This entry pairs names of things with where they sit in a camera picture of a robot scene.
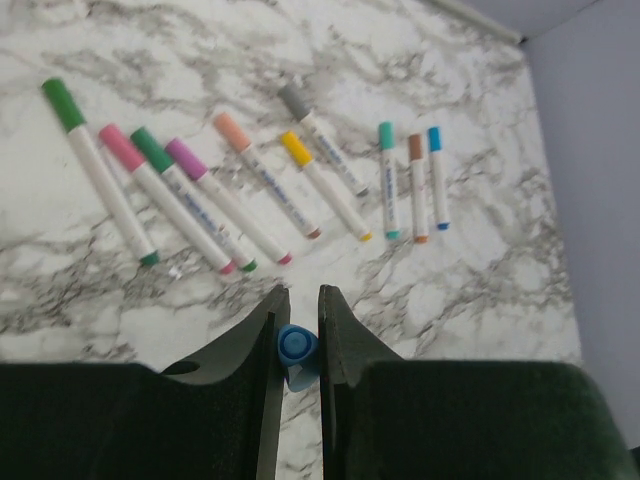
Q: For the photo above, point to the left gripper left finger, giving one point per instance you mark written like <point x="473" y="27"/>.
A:
<point x="224" y="401"/>

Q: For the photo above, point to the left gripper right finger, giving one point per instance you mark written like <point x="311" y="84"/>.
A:
<point x="347" y="350"/>

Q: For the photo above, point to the light blue pen cap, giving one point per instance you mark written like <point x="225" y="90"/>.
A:
<point x="297" y="350"/>

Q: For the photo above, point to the brown cap marker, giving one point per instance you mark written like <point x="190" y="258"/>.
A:
<point x="418" y="189"/>

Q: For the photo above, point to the teal cap marker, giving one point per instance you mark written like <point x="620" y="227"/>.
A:
<point x="388" y="172"/>

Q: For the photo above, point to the blue marker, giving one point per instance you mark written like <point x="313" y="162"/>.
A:
<point x="439" y="177"/>

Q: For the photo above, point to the yellow cap marker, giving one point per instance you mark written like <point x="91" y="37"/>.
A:
<point x="344" y="210"/>

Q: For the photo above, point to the peach cap marker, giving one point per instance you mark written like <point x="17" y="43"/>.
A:
<point x="242" y="145"/>

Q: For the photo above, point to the grey cap marker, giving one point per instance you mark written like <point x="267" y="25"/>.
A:
<point x="304" y="114"/>

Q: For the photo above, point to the pink cap marker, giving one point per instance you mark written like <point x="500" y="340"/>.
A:
<point x="157" y="190"/>

